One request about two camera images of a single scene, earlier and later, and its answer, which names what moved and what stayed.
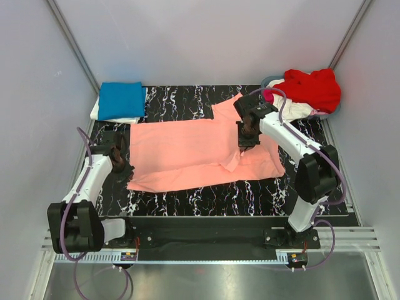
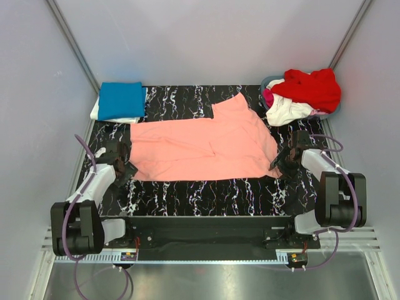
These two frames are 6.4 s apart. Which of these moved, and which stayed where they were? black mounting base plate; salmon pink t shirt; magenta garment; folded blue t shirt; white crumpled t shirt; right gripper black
Moved: salmon pink t shirt; right gripper black
Stayed: magenta garment; black mounting base plate; white crumpled t shirt; folded blue t shirt
